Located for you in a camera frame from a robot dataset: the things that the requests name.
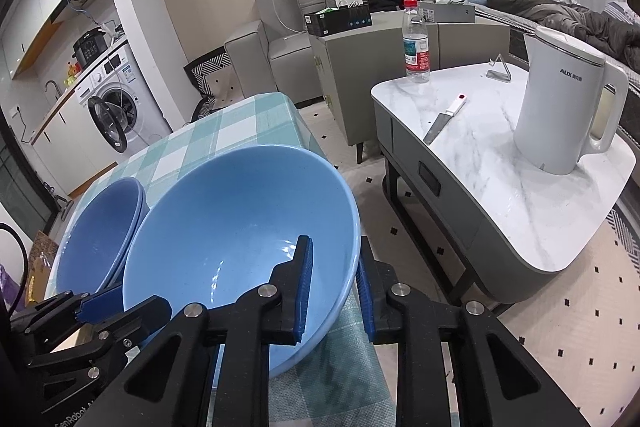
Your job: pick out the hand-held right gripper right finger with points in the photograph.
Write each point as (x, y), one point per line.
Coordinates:
(365, 297)

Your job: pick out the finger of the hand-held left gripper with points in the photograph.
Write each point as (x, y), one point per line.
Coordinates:
(140, 319)
(102, 304)

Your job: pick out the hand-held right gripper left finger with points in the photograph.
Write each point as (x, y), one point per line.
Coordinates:
(303, 287)

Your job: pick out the light blue bowl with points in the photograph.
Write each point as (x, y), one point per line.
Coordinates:
(225, 217)

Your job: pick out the open cardboard box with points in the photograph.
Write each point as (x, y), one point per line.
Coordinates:
(37, 282)

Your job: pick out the brown patterned board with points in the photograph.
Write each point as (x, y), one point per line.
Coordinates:
(45, 243)

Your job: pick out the purple bag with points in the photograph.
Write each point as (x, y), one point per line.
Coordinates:
(7, 289)

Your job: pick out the black glass door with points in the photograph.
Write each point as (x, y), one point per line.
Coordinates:
(20, 187)

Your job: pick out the white lower kitchen cabinets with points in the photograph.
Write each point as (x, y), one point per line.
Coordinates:
(70, 132)

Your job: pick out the marble top coffee table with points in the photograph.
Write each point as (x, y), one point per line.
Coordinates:
(500, 167)

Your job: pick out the grey side cabinet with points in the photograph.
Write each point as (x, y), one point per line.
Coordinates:
(350, 82)

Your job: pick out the beige dotted rug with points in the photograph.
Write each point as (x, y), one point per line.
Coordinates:
(575, 332)

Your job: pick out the beige dotted cushion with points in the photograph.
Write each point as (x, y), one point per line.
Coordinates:
(220, 82)

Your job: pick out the white washing machine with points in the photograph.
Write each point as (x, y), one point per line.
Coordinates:
(125, 72)

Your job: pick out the black white striped cushion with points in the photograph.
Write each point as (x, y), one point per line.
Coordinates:
(205, 67)

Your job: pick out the clear water bottle red cap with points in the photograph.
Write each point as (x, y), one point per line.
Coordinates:
(416, 52)

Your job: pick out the black pressure cooker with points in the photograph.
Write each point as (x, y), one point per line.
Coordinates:
(90, 49)

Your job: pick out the small metal phone stand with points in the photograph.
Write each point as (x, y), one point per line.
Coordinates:
(500, 76)

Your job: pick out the black box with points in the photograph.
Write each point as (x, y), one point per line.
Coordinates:
(340, 24)

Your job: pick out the white electric kettle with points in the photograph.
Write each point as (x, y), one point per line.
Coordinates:
(555, 107)

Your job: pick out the flat grey box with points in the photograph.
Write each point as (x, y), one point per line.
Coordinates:
(450, 13)

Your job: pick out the dark grey blanket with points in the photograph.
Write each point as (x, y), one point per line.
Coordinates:
(565, 17)

